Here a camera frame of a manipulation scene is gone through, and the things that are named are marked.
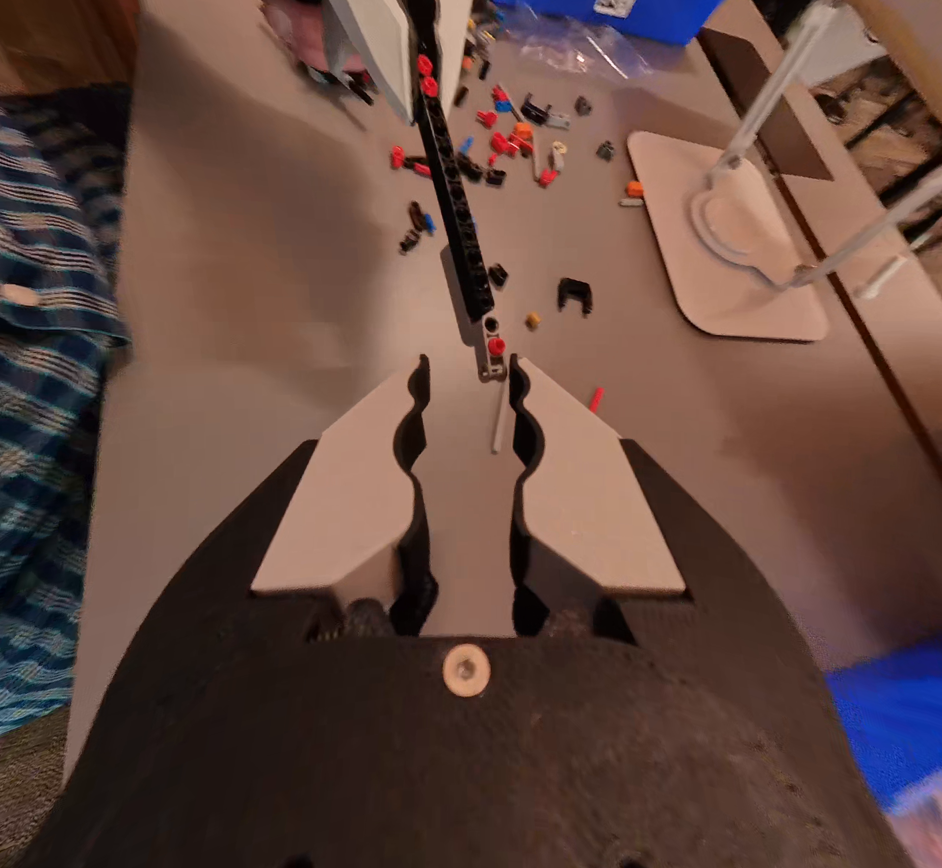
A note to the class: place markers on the grey lego axle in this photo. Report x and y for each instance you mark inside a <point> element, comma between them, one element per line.
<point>500,419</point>

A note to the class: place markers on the white monitor stand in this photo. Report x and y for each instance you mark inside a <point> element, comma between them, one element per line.
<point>736,294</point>

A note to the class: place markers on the black lego bracket piece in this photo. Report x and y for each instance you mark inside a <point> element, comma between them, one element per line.
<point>574,288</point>

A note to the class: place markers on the white metal frame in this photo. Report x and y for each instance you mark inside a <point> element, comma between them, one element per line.
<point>765,95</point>

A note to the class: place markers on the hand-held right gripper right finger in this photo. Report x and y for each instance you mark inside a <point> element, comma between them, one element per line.
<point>589,500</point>

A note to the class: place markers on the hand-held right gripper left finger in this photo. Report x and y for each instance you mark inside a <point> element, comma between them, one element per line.
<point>346,500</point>

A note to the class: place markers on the clear plastic bag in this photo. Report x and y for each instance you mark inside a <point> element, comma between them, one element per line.
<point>581,51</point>

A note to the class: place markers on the small black lego connector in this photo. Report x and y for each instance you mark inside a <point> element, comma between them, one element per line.
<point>498,275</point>

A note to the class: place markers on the long black lego beam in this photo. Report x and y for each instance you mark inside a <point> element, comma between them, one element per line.
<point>455,206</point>

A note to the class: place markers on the grey lego beam red pin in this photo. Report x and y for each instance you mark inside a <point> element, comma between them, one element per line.
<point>491,357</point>

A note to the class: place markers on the red lego axle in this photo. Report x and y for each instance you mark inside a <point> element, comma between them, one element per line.
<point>596,400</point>

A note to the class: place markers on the person's plaid shirt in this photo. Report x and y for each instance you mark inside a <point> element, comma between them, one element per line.
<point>51,279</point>

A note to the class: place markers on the scattered lego pieces pile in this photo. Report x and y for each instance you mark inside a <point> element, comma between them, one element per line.
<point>508,132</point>

